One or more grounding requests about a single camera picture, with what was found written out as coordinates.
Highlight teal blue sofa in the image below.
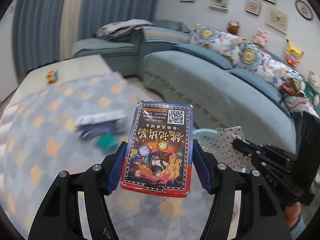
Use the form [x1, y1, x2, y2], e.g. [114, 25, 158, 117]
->
[71, 21, 313, 153]

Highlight grey scallop pattern tablecloth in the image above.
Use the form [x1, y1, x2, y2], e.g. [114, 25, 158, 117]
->
[1, 74, 213, 239]

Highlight light blue plastic basket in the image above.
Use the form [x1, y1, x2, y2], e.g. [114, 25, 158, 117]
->
[193, 128, 231, 162]

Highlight folded grey blanket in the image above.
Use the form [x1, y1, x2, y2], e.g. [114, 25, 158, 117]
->
[95, 19, 153, 39]

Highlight yellow pikachu plush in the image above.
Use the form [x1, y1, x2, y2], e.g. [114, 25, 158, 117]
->
[285, 40, 304, 68]

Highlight small dark framed picture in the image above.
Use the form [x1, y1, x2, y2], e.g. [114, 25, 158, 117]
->
[245, 0, 262, 16]

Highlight red blue card box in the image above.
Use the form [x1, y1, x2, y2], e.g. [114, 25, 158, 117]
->
[120, 101, 193, 198]

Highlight round black framed picture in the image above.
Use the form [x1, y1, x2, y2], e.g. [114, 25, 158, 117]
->
[295, 0, 313, 21]

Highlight brown monkey plush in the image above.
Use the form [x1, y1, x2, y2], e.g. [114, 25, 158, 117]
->
[227, 21, 240, 35]

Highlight pink plush toy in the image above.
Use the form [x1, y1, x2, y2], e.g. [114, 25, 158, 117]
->
[253, 29, 268, 47]

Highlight blue window curtains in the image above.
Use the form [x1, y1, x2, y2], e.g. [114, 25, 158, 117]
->
[12, 0, 158, 75]

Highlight colourful puzzle cube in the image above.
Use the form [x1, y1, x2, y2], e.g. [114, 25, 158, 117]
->
[46, 70, 59, 85]

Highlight white teddy bear plush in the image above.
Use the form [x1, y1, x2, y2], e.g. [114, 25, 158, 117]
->
[301, 70, 319, 107]

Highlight white black dotted carton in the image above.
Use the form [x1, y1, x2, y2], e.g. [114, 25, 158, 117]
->
[216, 126, 254, 173]

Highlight blue white milk carton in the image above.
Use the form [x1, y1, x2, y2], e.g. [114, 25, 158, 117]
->
[75, 110, 128, 139]

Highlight small teal packet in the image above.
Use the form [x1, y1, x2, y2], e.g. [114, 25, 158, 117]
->
[94, 134, 118, 154]

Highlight floral long cushion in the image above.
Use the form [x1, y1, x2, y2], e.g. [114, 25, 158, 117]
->
[190, 24, 303, 92]

